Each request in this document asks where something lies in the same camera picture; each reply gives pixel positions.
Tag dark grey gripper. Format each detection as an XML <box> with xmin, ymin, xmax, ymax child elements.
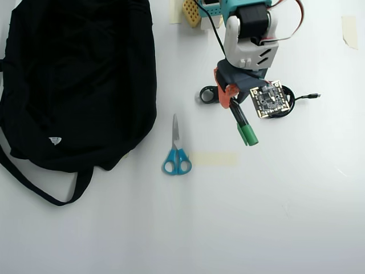
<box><xmin>213</xmin><ymin>59</ymin><xmax>269</xmax><ymax>110</ymax></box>

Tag green marker with black barrel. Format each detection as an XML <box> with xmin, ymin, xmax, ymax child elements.
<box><xmin>229</xmin><ymin>98</ymin><xmax>259</xmax><ymax>147</ymax></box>

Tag black fabric bag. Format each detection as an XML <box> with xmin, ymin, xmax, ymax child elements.
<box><xmin>0</xmin><ymin>0</ymin><xmax>158</xmax><ymax>207</ymax></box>

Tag wide masking tape strip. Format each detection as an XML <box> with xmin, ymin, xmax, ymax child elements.
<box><xmin>189</xmin><ymin>151</ymin><xmax>238</xmax><ymax>167</ymax></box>

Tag yellow perforated block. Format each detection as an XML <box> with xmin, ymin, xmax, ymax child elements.
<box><xmin>182</xmin><ymin>0</ymin><xmax>202</xmax><ymax>29</ymax></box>

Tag black ring shaped clip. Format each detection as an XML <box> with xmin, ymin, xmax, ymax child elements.
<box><xmin>198</xmin><ymin>85</ymin><xmax>222</xmax><ymax>106</ymax></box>

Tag bare camera circuit board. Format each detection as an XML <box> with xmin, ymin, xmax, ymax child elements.
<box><xmin>249</xmin><ymin>80</ymin><xmax>290</xmax><ymax>119</ymax></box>

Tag coiled black USB cable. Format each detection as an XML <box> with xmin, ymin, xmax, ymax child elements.
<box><xmin>267</xmin><ymin>84</ymin><xmax>322</xmax><ymax>119</ymax></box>

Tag thin black camera cable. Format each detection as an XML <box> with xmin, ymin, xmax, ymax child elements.
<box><xmin>196</xmin><ymin>0</ymin><xmax>228</xmax><ymax>57</ymax></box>

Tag blue handled scissors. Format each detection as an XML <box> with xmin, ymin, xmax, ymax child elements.
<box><xmin>162</xmin><ymin>113</ymin><xmax>192</xmax><ymax>175</ymax></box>

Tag red white servo wires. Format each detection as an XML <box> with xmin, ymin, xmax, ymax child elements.
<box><xmin>259</xmin><ymin>0</ymin><xmax>304</xmax><ymax>46</ymax></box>

